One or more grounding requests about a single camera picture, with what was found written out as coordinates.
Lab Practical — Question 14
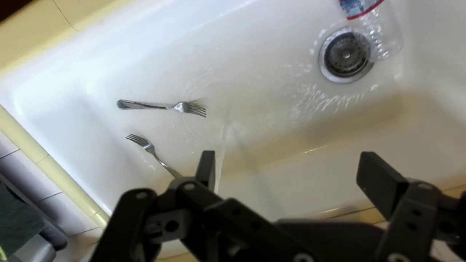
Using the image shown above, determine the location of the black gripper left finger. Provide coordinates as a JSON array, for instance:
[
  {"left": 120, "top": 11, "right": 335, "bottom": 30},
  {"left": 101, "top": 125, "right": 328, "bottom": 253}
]
[{"left": 91, "top": 149, "right": 313, "bottom": 262}]

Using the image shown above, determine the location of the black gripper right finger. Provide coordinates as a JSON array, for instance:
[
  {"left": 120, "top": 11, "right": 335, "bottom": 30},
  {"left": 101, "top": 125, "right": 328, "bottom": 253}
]
[{"left": 356, "top": 149, "right": 466, "bottom": 262}]

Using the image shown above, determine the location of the running water stream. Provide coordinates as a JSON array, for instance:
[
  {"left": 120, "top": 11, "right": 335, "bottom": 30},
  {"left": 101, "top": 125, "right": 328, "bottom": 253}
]
[{"left": 213, "top": 117, "right": 235, "bottom": 194}]

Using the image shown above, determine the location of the silver metal fork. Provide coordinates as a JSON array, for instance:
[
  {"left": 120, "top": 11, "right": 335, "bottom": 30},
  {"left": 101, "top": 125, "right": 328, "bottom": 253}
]
[
  {"left": 115, "top": 98, "right": 209, "bottom": 119},
  {"left": 126, "top": 132, "right": 184, "bottom": 180}
]

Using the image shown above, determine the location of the white ceramic sink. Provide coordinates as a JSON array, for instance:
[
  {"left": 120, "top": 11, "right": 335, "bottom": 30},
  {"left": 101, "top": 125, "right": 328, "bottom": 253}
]
[{"left": 0, "top": 0, "right": 466, "bottom": 229}]

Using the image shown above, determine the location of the metal sink drain strainer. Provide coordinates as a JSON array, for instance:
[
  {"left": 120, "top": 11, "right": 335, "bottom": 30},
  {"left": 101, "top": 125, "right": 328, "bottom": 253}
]
[{"left": 318, "top": 26, "right": 378, "bottom": 84}]

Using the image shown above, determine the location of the clear plastic water bottle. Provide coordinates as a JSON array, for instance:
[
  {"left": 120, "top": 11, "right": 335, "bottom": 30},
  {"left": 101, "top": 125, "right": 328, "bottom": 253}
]
[{"left": 338, "top": 0, "right": 405, "bottom": 59}]

